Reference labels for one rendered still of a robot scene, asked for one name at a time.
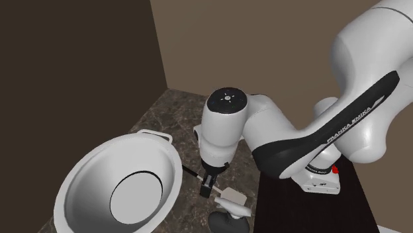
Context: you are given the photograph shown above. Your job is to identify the white curved object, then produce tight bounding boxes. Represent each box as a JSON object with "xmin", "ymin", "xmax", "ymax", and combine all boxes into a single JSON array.
[{"xmin": 214, "ymin": 196, "xmax": 253, "ymax": 220}]

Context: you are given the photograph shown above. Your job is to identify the dark grey round object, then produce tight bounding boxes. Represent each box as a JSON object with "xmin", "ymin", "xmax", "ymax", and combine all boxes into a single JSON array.
[{"xmin": 207, "ymin": 210, "xmax": 251, "ymax": 233}]

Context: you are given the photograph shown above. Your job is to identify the dark robot stand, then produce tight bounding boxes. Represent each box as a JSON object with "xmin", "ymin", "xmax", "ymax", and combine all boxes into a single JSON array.
[{"xmin": 252, "ymin": 154, "xmax": 381, "ymax": 233}]

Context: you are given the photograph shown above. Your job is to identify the large white bowl with handles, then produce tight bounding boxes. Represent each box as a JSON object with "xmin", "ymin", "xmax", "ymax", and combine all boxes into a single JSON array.
[{"xmin": 53, "ymin": 128, "xmax": 184, "ymax": 233}]

